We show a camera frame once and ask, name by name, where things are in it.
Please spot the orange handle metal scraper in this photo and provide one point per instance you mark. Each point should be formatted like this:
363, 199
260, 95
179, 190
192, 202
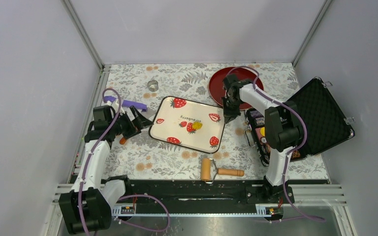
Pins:
145, 114

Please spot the yellow dough disc in case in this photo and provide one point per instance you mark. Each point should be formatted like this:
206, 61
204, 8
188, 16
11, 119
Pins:
262, 131

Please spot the floral table mat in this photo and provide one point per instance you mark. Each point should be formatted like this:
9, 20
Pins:
142, 157

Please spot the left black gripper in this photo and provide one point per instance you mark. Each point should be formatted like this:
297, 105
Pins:
141, 121

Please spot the purple handle tool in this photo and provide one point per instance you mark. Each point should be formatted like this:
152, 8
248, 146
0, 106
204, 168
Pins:
125, 103

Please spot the red round plate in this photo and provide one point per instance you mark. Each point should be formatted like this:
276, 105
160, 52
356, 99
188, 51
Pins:
216, 86

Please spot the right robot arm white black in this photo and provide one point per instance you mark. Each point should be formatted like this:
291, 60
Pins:
285, 131

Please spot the yellow dough lump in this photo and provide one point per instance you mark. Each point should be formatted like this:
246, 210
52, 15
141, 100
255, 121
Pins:
197, 125

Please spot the strawberry print tray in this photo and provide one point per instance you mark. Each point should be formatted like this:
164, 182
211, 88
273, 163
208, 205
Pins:
175, 117

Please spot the wooden dough roller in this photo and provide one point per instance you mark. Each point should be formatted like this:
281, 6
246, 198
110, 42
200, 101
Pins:
209, 171

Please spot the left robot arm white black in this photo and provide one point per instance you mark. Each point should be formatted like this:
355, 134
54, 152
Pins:
87, 207

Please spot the black foam-lined case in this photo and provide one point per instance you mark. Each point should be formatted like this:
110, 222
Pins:
326, 124

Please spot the metal ring cutter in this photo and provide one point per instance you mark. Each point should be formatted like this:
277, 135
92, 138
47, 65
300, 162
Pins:
152, 85

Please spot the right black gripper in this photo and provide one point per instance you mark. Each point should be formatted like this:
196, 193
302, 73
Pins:
229, 115

